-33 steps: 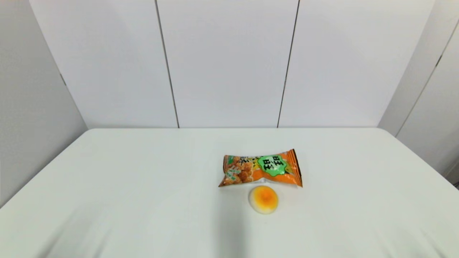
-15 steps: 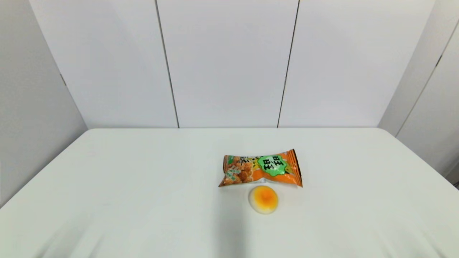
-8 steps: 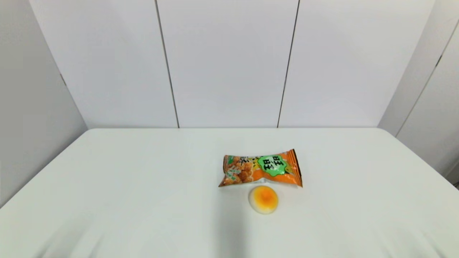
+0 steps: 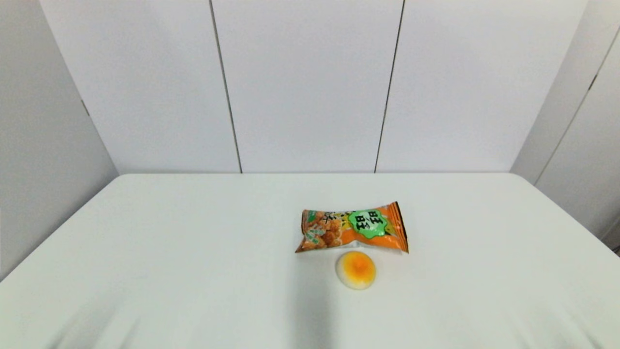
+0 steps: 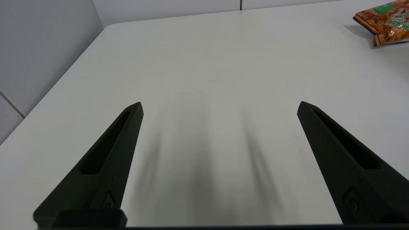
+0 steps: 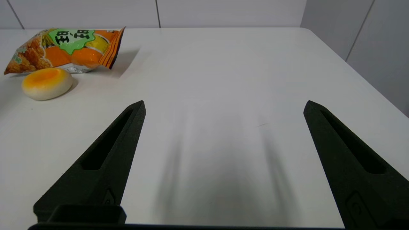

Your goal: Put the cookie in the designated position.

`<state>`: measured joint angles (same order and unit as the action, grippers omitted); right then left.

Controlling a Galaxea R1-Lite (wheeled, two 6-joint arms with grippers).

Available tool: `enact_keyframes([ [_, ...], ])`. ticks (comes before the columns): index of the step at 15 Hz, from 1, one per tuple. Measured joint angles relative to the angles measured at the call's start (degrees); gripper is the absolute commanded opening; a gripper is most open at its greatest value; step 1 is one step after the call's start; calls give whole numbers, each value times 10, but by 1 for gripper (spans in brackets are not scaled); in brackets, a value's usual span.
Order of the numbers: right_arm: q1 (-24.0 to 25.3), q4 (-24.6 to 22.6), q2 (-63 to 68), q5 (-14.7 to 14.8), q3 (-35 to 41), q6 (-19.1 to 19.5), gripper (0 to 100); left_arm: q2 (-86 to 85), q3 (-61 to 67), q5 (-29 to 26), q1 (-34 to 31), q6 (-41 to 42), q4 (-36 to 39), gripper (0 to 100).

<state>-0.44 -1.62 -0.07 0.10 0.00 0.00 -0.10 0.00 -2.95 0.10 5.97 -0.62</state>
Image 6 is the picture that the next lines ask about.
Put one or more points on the round yellow white bun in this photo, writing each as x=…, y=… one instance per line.
x=46, y=83

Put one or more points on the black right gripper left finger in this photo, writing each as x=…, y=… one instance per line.
x=118, y=153

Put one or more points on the orange snack bag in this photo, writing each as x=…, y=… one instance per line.
x=64, y=48

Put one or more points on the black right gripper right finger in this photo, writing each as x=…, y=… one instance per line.
x=345, y=166

